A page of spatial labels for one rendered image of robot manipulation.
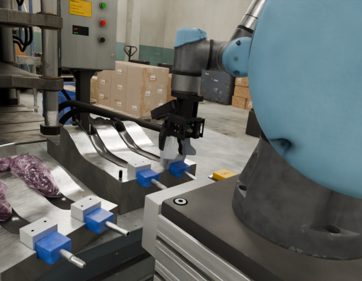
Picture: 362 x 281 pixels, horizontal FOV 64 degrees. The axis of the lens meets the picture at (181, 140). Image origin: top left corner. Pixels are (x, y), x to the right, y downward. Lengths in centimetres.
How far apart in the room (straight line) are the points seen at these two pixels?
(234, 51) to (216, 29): 812
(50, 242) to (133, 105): 433
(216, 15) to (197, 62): 806
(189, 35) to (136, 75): 404
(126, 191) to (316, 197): 53
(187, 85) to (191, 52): 8
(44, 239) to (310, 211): 44
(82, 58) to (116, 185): 93
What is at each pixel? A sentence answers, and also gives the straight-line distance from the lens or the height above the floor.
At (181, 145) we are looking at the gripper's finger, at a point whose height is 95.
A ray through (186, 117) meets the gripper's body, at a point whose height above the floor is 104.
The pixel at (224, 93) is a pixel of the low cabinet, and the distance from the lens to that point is 778.
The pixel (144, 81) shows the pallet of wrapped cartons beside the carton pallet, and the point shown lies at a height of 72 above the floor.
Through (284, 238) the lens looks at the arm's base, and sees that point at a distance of 29.
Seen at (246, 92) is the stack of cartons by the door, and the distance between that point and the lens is 757.
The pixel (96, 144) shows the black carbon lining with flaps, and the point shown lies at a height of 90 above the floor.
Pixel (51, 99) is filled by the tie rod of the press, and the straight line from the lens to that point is 138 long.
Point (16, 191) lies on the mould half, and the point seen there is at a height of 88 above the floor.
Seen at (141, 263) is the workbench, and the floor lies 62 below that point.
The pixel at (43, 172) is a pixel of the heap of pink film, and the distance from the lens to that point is 74.
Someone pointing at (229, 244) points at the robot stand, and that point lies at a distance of 28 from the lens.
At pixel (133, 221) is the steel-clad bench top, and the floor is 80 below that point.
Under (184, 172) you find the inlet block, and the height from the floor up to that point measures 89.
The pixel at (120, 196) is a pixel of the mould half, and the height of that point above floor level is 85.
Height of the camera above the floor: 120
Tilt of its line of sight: 17 degrees down
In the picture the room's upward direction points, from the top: 6 degrees clockwise
